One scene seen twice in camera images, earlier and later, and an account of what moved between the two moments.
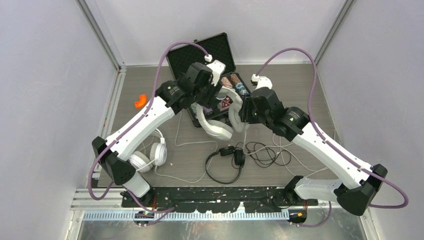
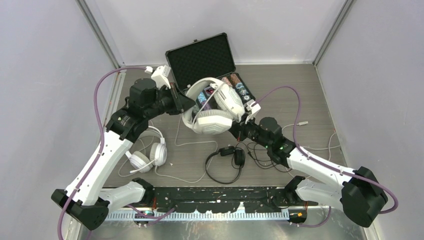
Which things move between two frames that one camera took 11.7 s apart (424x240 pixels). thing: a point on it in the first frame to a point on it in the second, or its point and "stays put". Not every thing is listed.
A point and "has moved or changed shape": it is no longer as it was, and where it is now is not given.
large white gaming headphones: [219, 129] has moved or changed shape
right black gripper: [247, 117] to [238, 128]
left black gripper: [214, 90] to [180, 101]
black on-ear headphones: [239, 159] stays put
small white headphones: [141, 162] stays put
